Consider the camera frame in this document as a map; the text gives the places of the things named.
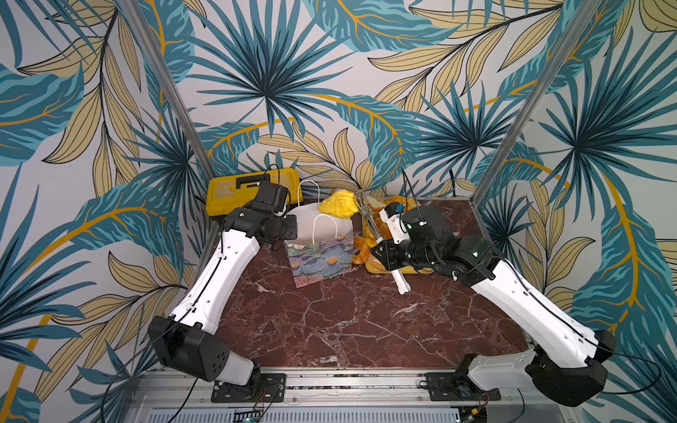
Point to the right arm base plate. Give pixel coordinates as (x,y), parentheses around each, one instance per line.
(455,387)

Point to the yellow smooth bread roll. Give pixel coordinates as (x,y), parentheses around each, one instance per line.
(341,204)

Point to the ring shaped twisted bread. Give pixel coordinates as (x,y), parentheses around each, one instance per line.
(362,249)

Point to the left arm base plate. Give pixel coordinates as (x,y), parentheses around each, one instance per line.
(266,388)

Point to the left aluminium corner post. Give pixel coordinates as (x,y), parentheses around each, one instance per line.
(151,51)

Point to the right aluminium corner post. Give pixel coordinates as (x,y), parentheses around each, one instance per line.
(550,70)

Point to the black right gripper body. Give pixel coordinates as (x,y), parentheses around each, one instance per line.
(386,253)

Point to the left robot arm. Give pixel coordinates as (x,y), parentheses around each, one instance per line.
(186,340)

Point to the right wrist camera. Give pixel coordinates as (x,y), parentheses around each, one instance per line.
(391,217)

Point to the braided golden bread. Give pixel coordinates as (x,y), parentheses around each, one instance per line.
(376,204)

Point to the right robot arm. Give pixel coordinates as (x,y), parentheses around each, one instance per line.
(566,364)

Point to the floral paper bag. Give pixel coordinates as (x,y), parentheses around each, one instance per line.
(324,247)

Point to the aluminium front rail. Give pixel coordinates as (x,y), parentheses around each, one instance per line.
(336,395)

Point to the yellow tool box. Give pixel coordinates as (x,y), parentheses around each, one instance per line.
(227,193)

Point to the aluminium corner post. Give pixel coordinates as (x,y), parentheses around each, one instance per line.
(550,70)
(151,51)

